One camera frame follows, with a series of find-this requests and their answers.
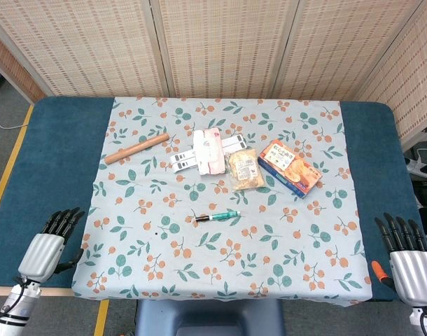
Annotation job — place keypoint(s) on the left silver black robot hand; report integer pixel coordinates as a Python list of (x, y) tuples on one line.
[(42, 253)]

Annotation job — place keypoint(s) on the wooden rolling pin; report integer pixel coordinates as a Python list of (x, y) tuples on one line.
[(136, 148)]

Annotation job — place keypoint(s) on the white pink paper package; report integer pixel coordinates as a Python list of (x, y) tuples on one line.
[(209, 150)]

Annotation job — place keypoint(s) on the bamboo folding screen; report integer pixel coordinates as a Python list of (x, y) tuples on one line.
[(220, 45)]

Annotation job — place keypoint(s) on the white power strip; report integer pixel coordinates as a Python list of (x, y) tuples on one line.
[(421, 168)]

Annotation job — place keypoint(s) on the green white marker body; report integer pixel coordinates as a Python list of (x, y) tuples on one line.
[(224, 215)]

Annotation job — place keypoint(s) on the clear snack bag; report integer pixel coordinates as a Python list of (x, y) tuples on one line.
[(244, 168)]

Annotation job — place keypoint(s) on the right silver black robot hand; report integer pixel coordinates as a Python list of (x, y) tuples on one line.
[(411, 273)]

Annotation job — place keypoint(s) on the dark blue table cover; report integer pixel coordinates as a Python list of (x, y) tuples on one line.
[(56, 168)]

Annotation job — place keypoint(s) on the white label strip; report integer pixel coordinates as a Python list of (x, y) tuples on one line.
[(234, 141), (183, 166)]

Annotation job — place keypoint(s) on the orange blue cookie box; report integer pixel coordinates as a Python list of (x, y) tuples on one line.
[(290, 168)]

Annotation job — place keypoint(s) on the floral print tablecloth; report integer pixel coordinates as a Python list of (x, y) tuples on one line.
[(213, 259)]

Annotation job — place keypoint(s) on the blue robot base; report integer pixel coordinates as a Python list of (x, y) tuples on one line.
[(210, 318)]

